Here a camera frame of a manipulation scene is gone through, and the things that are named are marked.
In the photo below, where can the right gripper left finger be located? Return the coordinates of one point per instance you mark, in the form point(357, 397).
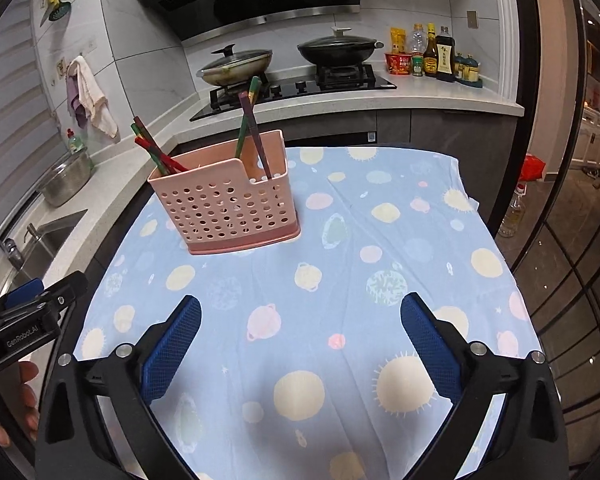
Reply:
point(151, 363)

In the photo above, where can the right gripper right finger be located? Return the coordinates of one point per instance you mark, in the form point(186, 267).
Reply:
point(450, 360)

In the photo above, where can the maroon chopstick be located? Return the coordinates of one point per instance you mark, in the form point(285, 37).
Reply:
point(254, 132)

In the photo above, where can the long green chopstick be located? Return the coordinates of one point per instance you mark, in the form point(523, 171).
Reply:
point(251, 94)

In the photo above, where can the steel kitchen sink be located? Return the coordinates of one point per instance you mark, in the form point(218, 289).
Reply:
point(42, 246)

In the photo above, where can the person's left hand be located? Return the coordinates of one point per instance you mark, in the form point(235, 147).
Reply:
point(18, 406)

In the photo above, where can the chrome sink faucet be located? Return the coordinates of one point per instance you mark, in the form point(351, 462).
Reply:
point(11, 251)

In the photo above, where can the light blue patterned tablecloth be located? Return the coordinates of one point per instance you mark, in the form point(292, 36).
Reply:
point(301, 368)

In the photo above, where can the glass bottle on floor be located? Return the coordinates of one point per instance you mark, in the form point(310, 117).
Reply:
point(515, 212)

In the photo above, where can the steel colander bowl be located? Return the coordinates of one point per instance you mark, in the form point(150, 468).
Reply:
point(64, 180)

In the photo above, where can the pink perforated utensil holder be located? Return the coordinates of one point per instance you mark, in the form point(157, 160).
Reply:
point(223, 203)

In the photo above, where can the green dish soap bottle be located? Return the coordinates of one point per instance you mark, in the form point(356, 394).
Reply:
point(75, 143)

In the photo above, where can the red bag on floor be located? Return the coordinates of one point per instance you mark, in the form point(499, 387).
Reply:
point(532, 169)

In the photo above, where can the pink hanging towel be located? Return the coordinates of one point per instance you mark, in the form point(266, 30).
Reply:
point(91, 97)

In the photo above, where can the purple hanging cloth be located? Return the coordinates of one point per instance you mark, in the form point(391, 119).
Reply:
point(75, 107)

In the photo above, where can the red instant noodle cup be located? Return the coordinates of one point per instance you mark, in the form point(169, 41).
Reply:
point(399, 63)

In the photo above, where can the brown sauce bottle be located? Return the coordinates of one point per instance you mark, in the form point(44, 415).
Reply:
point(430, 56)

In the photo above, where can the beige pan with lid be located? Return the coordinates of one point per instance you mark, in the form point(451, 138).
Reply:
point(235, 67)

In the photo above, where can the black gas stove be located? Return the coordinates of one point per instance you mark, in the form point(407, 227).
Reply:
point(323, 80)

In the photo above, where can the dark soy sauce bottle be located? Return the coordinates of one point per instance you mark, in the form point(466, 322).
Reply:
point(445, 45)

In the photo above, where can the clear plastic bottle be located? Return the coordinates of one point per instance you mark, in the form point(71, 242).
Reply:
point(418, 40)

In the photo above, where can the yellow seasoning bag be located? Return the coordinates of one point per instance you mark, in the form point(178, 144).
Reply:
point(398, 40)

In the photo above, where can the black wok with handle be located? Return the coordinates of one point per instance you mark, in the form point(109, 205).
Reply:
point(339, 49)

